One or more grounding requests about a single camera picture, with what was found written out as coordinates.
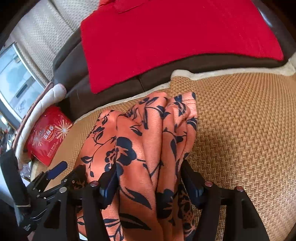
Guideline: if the orange floral blouse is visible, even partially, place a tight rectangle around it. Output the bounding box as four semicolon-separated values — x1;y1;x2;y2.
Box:
76;92;197;240

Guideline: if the folded pink white quilt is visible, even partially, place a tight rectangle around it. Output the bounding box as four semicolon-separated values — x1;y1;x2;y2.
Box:
13;81;67;170

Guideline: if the red knitted blanket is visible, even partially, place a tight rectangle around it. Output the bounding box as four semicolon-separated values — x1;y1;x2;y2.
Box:
80;1;283;94

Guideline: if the red satin pillow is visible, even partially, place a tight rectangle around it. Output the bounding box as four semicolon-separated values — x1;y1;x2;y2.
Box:
99;0;115;7

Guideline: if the woven bamboo seat mat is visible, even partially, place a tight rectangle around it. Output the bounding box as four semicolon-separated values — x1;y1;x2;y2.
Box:
30;58;296;241

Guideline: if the beige dotted curtain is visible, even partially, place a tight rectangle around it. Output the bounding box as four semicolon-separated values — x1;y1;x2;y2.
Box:
2;0;99;85

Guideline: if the red gift box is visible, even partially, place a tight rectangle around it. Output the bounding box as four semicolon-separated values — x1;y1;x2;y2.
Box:
27;105;73;166

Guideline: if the dark brown leather sofa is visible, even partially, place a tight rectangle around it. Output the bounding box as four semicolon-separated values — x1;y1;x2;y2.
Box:
52;1;295;121

